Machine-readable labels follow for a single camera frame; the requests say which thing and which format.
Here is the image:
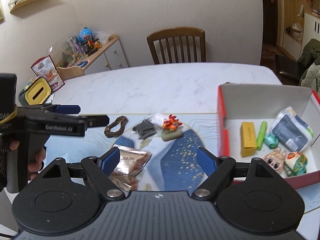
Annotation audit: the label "teal round toy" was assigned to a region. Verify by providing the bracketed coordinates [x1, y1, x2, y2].
[264, 133, 279, 149]

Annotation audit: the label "brown beaded bracelet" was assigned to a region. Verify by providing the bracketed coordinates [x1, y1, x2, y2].
[103, 115, 129, 138]

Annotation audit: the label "orange flower figurine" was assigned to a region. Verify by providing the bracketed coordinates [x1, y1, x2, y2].
[161, 114, 183, 141]

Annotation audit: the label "blue white wipes pack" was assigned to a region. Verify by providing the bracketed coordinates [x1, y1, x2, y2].
[270, 106, 313, 152]

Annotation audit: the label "blue globe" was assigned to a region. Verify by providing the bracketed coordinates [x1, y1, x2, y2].
[78, 27, 93, 43]

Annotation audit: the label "red white cardboard box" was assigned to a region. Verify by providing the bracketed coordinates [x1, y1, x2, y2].
[217, 83, 319, 189]

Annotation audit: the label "white wooden sideboard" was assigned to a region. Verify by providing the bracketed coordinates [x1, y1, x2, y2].
[56, 34, 130, 81]

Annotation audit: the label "red snack bag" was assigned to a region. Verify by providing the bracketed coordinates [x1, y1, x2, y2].
[31, 55, 65, 92]

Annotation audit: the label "black mesh pouch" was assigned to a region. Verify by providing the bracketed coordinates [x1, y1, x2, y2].
[132, 119, 157, 140]

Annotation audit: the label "black chair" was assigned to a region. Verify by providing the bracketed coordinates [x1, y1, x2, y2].
[274, 55, 305, 86]

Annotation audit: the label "green marker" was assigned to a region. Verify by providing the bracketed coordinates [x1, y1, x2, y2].
[256, 121, 267, 151]

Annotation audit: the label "green orange plush toy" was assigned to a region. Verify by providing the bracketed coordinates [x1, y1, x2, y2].
[284, 152, 308, 177]

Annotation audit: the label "left hand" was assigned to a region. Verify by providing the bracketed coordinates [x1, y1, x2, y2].
[1, 135, 49, 193]

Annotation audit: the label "white wall cabinets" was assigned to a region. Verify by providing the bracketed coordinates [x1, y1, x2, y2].
[281, 0, 319, 60]

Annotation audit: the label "yellow rectangular box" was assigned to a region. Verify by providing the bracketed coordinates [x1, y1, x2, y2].
[240, 122, 257, 158]

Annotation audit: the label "brown wooden chair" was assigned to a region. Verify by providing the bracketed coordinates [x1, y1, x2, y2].
[146, 27, 207, 64]

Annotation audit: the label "doll face toy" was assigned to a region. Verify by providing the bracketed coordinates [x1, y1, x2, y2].
[263, 147, 286, 174]

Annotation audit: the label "silver foil snack packet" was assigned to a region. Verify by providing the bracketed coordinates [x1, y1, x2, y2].
[109, 145, 152, 192]

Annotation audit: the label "green jacket on chair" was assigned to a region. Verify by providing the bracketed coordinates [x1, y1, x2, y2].
[298, 38, 319, 95]

